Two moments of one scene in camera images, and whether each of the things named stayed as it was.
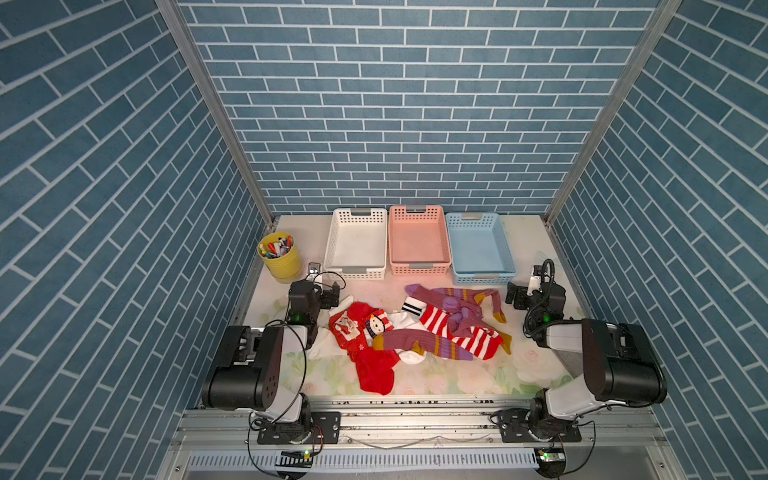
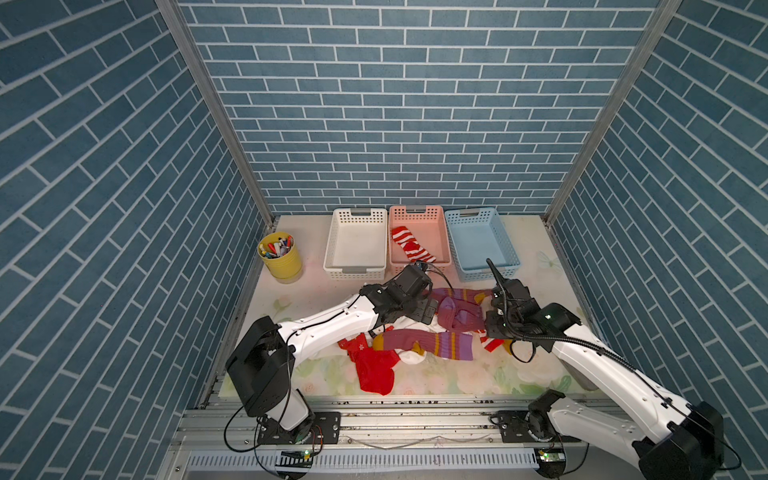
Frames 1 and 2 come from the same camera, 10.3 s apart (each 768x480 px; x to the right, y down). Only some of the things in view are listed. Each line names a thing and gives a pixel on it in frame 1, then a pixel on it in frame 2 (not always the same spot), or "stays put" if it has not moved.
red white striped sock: x=483 y=343 to x=409 y=243
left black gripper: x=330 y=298 to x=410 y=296
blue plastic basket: x=479 y=253 stays put
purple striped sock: x=460 y=306 stays put
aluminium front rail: x=412 y=436 stays put
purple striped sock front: x=422 y=342 stays put
